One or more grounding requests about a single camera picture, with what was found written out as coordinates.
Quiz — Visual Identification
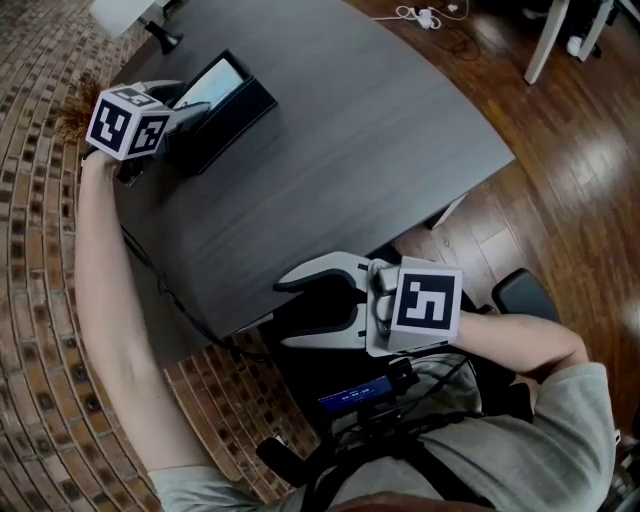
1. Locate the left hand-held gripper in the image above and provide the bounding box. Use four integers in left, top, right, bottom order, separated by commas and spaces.
87, 78, 212, 187

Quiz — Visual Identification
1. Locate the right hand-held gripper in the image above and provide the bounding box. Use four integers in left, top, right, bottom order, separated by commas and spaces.
272, 251, 464, 357

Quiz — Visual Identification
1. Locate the person's right forearm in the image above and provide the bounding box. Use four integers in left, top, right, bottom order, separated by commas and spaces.
457, 312, 591, 377

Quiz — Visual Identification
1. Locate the person's left forearm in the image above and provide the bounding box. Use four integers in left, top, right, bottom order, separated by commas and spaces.
74, 149, 210, 475

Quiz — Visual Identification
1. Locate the black open-top box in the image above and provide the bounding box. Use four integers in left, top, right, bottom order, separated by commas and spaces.
163, 48, 279, 177

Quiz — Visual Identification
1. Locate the black device with screen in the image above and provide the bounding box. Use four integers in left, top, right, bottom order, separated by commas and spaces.
317, 375, 395, 415

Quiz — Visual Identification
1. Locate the brown dried plant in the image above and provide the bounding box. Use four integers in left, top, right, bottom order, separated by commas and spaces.
55, 73, 105, 145

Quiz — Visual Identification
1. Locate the white shade table lamp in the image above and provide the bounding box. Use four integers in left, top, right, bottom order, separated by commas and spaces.
88, 0, 186, 55

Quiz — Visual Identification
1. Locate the person's grey shirt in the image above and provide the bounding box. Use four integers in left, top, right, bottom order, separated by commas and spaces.
147, 362, 620, 512

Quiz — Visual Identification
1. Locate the white desk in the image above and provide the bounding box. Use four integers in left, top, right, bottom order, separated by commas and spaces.
522, 0, 617, 86

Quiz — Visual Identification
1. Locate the black chest harness strap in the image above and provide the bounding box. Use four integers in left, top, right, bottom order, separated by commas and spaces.
299, 409, 496, 512

